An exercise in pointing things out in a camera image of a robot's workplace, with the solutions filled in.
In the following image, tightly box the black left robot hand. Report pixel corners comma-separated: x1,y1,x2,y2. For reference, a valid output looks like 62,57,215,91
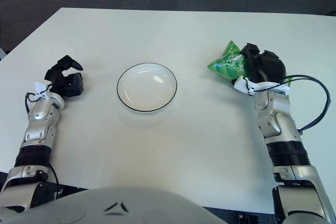
44,55,85,100

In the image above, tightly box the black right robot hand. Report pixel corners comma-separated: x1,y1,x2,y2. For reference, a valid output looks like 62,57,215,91
240,42,287,83

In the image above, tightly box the green potato chip bag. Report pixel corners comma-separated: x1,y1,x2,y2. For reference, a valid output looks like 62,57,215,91
206,40,292,87

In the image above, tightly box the white plate with black rim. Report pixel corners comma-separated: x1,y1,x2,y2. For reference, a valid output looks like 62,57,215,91
117,62,178,113

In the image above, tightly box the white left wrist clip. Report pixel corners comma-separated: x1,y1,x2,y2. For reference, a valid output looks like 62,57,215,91
34,81,52,99

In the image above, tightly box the grey robot torso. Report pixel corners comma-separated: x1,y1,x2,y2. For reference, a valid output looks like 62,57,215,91
0,186,219,224

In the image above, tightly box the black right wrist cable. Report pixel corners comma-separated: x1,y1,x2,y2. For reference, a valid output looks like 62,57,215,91
277,74,332,136

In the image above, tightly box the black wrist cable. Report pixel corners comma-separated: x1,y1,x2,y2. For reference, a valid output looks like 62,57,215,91
24,92,38,115
277,74,332,136

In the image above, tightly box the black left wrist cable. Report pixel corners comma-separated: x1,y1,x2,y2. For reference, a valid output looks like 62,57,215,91
24,92,38,115

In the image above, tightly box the thin black left elbow cable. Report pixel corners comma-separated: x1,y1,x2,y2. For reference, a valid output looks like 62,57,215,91
48,165,59,185

